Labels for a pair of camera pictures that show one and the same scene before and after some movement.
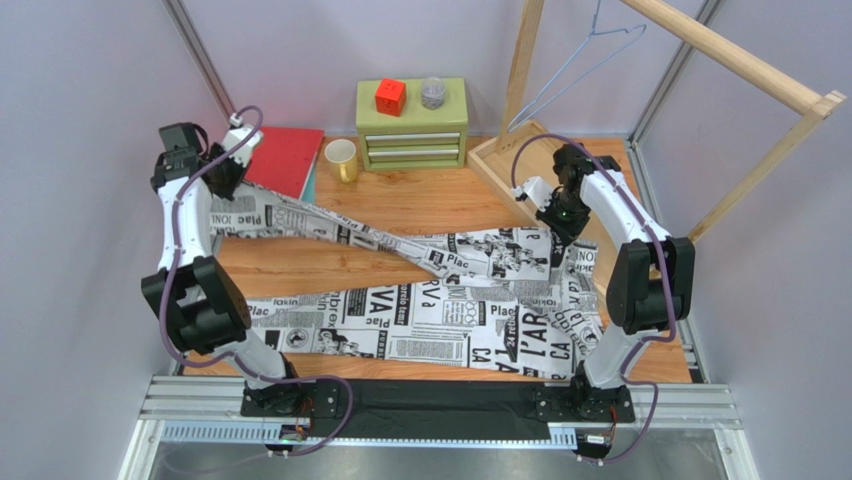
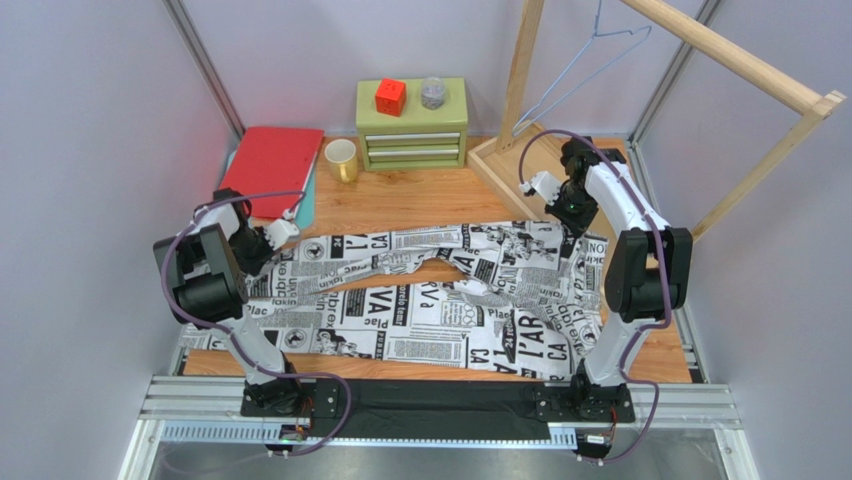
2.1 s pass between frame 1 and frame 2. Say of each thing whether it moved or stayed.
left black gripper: moved
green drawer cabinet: stayed
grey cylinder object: stayed
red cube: stayed
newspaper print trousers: moved
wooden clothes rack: stayed
